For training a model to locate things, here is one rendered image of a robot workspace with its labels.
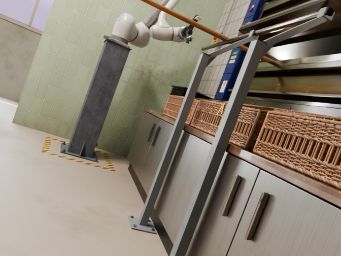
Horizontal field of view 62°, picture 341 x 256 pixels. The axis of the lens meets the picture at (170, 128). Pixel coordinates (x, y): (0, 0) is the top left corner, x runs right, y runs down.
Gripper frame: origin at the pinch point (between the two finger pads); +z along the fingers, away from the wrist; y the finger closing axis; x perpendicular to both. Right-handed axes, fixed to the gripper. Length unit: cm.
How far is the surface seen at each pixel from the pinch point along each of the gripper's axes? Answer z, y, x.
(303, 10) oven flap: 44, -20, -42
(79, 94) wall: -116, 73, 56
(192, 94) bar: 46, 46, 3
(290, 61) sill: 32, 3, -55
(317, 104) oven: 66, 29, -55
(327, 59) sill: 60, 4, -55
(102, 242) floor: 69, 120, 26
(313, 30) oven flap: 38, -17, -57
